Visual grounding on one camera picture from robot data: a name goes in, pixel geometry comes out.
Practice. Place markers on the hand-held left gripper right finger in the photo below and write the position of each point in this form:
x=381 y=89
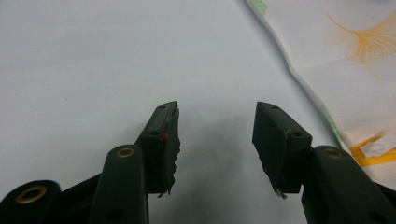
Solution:
x=280 y=149

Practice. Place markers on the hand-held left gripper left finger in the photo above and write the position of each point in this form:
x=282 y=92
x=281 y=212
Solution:
x=155 y=161

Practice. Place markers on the white leaf-print zipper bag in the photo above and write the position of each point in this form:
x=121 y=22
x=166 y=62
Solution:
x=342 y=93

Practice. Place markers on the white foam board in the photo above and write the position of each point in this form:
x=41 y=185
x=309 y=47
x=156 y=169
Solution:
x=93 y=62

